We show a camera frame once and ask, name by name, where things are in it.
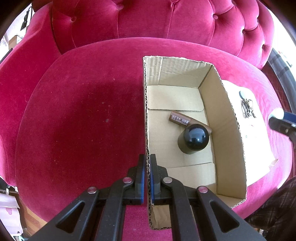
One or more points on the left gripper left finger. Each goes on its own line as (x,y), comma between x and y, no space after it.
(98,214)

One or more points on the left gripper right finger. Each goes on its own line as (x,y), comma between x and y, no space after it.
(196,214)

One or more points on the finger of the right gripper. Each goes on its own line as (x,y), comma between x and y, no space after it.
(291,117)
(282,126)

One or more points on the metal key bunch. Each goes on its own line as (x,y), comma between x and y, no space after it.
(247,108)

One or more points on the black round-top bottle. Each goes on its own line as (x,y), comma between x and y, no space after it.
(193,138)

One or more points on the cardboard box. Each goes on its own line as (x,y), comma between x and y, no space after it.
(176,92)

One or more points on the brown cosmetic tube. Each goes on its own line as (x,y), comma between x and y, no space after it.
(184,120)

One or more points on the light blue cosmetic tube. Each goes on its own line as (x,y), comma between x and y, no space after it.
(277,113)

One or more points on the beige paper sheet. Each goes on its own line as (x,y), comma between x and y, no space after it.
(258,156)

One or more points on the dark cabinet with clutter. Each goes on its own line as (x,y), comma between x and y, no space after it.
(281,78)

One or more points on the red velvet tufted sofa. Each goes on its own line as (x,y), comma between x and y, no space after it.
(72,91)

